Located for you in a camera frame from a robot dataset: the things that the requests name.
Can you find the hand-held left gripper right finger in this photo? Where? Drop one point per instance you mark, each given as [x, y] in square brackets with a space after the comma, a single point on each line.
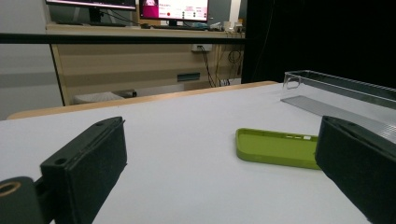
[361, 168]

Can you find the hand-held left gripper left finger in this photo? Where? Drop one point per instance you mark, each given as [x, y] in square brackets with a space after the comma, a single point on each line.
[84, 168]

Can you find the clear plastic container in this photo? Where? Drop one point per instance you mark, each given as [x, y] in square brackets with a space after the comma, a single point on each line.
[311, 104]

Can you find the green phone case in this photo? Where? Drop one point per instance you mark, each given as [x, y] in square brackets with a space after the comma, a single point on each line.
[274, 150]

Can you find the white flat object under desk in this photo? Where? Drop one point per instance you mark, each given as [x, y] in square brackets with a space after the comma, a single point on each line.
[96, 97]

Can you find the wooden desk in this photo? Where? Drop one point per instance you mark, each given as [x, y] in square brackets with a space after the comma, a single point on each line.
[124, 65]

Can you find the white cabinet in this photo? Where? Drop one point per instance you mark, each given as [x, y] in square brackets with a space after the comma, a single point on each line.
[25, 62]

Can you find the black curtain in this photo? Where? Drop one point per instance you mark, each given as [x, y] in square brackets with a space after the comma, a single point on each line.
[311, 34]

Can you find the dark-screen computer monitor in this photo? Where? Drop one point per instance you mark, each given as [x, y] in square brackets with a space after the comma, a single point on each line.
[93, 3]

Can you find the white power outlet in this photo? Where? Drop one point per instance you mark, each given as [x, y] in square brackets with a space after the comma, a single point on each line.
[201, 47]

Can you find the black keyboard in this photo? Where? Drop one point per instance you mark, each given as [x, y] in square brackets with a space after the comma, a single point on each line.
[180, 27]

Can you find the pink-screen computer monitor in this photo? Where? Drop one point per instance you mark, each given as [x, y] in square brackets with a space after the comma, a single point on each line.
[180, 9]

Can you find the black horizontal frame bar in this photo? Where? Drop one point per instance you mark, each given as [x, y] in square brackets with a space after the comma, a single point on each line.
[124, 38]

